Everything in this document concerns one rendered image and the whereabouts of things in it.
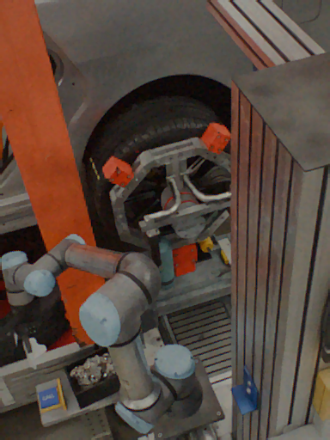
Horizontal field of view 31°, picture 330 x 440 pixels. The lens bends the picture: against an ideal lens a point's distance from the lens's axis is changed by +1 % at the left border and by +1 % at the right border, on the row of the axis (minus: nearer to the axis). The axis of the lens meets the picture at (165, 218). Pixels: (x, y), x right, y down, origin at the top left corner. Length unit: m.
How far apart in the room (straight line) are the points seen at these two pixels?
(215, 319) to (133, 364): 1.51
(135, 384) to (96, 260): 0.34
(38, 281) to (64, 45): 0.87
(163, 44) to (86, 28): 0.29
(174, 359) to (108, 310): 0.44
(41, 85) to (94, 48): 0.61
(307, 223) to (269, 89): 0.22
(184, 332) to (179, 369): 1.31
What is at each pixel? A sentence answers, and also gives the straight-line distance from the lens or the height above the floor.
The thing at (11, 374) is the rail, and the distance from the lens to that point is 2.66.
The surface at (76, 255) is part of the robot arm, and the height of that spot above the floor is 1.31.
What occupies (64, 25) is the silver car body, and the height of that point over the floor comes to 1.60.
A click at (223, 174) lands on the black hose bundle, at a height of 1.04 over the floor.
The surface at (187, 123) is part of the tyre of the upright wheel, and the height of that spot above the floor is 1.16.
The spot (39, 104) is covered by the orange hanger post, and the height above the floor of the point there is 1.67.
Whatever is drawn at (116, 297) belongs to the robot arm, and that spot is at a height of 1.46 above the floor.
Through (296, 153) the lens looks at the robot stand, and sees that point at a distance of 0.84.
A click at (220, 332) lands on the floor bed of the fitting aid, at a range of 3.00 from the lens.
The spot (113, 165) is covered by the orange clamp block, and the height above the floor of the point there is 1.12.
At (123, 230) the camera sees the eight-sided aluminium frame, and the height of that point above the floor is 0.79.
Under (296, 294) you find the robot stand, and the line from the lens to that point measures 1.02.
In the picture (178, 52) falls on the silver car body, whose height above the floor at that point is 1.40.
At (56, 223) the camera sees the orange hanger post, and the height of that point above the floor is 1.23.
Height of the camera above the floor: 2.56
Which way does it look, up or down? 46 degrees down
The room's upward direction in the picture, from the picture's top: 7 degrees counter-clockwise
